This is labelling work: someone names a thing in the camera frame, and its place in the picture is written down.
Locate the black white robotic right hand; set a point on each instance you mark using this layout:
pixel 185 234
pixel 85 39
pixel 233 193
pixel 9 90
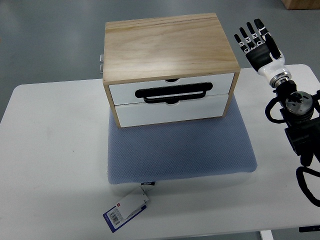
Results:
pixel 263 54

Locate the white drawer black handle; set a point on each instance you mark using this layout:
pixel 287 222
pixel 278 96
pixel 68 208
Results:
pixel 138 92

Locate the wooden drawer cabinet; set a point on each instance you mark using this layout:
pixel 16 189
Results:
pixel 166 48

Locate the white lower drawer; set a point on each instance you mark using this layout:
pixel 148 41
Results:
pixel 140 114

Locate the cardboard box corner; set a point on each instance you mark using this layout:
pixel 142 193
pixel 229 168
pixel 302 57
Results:
pixel 301 4

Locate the blue mesh cushion mat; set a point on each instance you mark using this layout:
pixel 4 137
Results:
pixel 180 150

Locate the white table leg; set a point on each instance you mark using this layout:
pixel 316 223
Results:
pixel 266 235

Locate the black table control panel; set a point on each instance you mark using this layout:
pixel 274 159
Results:
pixel 306 229

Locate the white blue price tag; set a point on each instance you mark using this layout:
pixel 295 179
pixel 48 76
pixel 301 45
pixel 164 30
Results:
pixel 126 209

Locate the metal clamp bracket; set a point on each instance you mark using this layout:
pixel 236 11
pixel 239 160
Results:
pixel 101 61

